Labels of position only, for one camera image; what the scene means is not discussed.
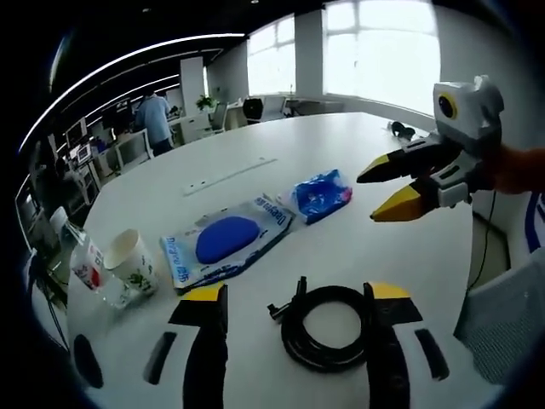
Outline curved ceiling light strip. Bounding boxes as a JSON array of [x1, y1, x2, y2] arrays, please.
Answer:
[[19, 32, 246, 146]]

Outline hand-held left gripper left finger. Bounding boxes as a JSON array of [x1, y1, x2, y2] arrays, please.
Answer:
[[84, 283, 230, 409]]

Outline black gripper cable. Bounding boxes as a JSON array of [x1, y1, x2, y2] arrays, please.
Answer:
[[467, 190, 498, 293]]

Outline grey mesh office chair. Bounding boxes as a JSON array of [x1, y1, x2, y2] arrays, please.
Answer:
[[453, 257, 545, 387]]

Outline black headphones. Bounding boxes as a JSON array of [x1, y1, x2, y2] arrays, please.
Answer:
[[387, 121, 417, 141]]

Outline black backpack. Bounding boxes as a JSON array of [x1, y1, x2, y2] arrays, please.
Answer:
[[242, 97, 264, 124]]

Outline dark rounded object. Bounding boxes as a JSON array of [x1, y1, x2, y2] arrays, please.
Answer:
[[72, 334, 104, 389]]

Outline white table cable cover strip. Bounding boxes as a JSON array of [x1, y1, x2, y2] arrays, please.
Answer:
[[182, 157, 278, 197]]

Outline person's white printed shirt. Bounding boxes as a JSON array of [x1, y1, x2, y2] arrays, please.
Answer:
[[525, 189, 545, 256]]

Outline blue pad plastic package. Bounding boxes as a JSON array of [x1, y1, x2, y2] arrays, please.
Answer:
[[159, 193, 295, 295]]

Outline clear plastic water bottle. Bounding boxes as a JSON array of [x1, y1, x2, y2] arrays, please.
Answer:
[[49, 206, 129, 310]]

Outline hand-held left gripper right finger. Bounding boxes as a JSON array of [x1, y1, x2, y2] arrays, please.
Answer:
[[362, 280, 497, 409]]

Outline white paper cup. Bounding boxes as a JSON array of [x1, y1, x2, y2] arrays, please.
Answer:
[[103, 228, 159, 302]]

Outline white table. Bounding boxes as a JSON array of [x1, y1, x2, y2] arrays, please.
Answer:
[[66, 111, 491, 409]]

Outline blue tissue pack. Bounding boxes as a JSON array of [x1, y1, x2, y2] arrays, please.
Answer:
[[276, 168, 354, 226]]

